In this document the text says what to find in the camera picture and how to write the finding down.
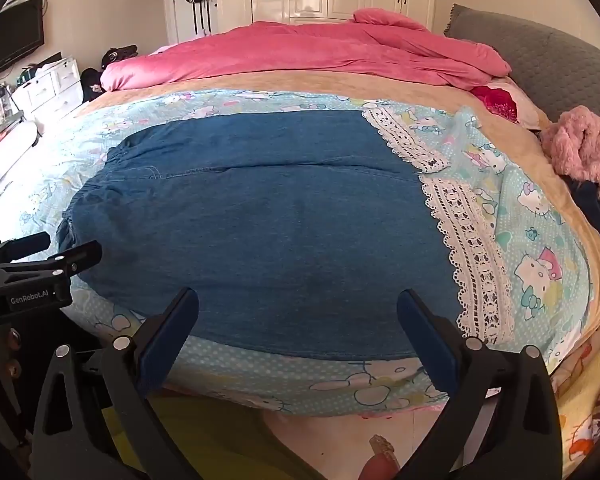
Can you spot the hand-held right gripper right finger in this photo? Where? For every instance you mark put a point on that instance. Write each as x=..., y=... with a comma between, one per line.
x=425, y=332

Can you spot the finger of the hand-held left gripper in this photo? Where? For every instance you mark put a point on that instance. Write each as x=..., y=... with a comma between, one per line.
x=20, y=245
x=75, y=256

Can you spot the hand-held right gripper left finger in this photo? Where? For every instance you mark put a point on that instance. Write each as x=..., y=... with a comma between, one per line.
x=167, y=332

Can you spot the blue denim skirt lace hem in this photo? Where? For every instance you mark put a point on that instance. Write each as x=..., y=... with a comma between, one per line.
x=255, y=235

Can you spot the person's right hand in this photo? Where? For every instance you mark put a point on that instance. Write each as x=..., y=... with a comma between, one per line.
x=377, y=462

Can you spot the white furniture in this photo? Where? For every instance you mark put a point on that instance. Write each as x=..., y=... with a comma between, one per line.
x=10, y=140

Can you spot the yellow-green cloth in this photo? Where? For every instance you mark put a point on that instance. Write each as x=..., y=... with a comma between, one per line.
x=205, y=440

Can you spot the clear bottle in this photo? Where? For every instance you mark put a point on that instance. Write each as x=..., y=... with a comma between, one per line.
x=1, y=100

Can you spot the white drawer unit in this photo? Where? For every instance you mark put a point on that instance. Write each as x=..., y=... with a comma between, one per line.
x=55, y=80

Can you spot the light blue cartoon printed blanket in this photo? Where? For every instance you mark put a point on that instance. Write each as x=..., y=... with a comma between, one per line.
x=530, y=200

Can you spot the yellow cartoon bed sheet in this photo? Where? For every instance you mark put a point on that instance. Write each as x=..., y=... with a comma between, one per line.
x=590, y=385

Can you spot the black cap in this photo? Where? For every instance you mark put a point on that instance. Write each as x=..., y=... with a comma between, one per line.
x=117, y=56

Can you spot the black television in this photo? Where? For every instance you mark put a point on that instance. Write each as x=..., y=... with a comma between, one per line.
x=10, y=40

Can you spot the red flowered pillow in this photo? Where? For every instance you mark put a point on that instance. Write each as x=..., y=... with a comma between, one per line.
x=500, y=100

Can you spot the pink fluffy garment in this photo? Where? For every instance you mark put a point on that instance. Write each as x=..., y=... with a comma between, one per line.
x=585, y=145

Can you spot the beige plush blanket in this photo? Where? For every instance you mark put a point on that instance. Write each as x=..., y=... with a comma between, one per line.
x=330, y=81

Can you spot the pink duvet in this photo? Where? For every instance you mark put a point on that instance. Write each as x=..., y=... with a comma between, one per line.
x=280, y=50

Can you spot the grey quilted headboard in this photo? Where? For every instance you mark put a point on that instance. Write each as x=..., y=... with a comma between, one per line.
x=545, y=60

